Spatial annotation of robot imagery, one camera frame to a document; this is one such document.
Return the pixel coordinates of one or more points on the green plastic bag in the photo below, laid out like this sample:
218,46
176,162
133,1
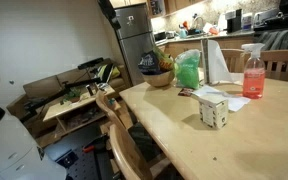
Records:
186,69

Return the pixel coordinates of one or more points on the pink spray bottle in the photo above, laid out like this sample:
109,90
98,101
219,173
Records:
254,72

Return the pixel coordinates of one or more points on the stainless steel refrigerator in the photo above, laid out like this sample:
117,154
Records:
135,37

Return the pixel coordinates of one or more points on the black camera arm mount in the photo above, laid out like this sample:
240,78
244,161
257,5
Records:
49,91

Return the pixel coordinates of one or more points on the wooden bowl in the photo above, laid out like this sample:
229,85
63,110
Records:
160,80

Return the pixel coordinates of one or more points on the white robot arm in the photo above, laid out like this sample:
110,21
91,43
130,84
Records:
21,158

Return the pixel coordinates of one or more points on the brown sofa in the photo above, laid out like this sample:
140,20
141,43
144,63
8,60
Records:
114,79

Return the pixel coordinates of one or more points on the blue chips bag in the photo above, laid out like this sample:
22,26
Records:
149,64

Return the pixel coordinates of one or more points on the white paper napkin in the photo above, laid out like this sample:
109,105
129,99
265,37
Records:
235,102

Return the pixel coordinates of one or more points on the low wooden coffee table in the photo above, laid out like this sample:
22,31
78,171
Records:
73,116

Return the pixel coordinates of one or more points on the black coffee maker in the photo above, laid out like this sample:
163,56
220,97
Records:
233,19

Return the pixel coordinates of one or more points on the wooden chair near table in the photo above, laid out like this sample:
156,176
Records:
128,156

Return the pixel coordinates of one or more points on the small dark tea packet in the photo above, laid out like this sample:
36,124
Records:
185,92

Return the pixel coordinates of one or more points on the wooden chair behind table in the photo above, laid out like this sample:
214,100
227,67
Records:
276,62

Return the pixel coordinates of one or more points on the white paper towel roll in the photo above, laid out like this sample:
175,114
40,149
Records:
221,65

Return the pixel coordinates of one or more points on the green snack bag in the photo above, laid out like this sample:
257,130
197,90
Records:
165,62

